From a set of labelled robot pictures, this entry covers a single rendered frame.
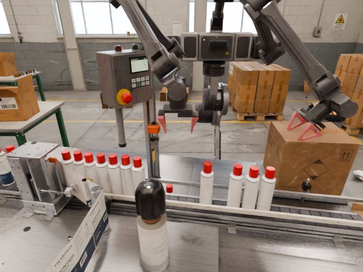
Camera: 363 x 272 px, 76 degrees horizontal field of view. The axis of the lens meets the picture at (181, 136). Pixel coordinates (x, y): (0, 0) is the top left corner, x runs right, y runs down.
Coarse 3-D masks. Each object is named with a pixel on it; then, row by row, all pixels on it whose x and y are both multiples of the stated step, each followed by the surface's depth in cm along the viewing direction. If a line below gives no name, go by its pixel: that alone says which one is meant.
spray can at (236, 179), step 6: (234, 168) 86; (240, 168) 85; (234, 174) 86; (240, 174) 86; (234, 180) 86; (240, 180) 86; (234, 186) 87; (240, 186) 88; (228, 192) 91; (234, 192) 88; (240, 192) 89; (228, 198) 92; (234, 198) 90; (240, 198) 91; (228, 204) 92; (234, 204) 91
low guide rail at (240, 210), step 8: (128, 200) 96; (168, 200) 94; (200, 208) 92; (208, 208) 91; (216, 208) 91; (224, 208) 90; (232, 208) 90; (240, 208) 90; (272, 216) 88; (280, 216) 87; (288, 216) 87; (296, 216) 86; (304, 216) 86; (312, 216) 86; (320, 216) 86; (336, 224) 85; (344, 224) 84; (352, 224) 84; (360, 224) 83
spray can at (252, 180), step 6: (252, 168) 84; (258, 168) 84; (252, 174) 85; (246, 180) 87; (252, 180) 85; (258, 180) 85; (246, 186) 87; (252, 186) 86; (258, 186) 87; (246, 192) 88; (252, 192) 87; (246, 198) 89; (252, 198) 88; (246, 204) 90; (252, 204) 89
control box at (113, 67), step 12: (108, 60) 76; (120, 60) 78; (108, 72) 79; (120, 72) 79; (144, 72) 86; (108, 84) 81; (120, 84) 81; (108, 96) 84; (120, 96) 82; (132, 96) 86; (144, 96) 90
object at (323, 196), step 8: (176, 184) 98; (184, 184) 97; (192, 184) 97; (216, 184) 96; (280, 192) 92; (288, 192) 91; (296, 192) 91; (344, 200) 89; (352, 200) 88; (360, 200) 87
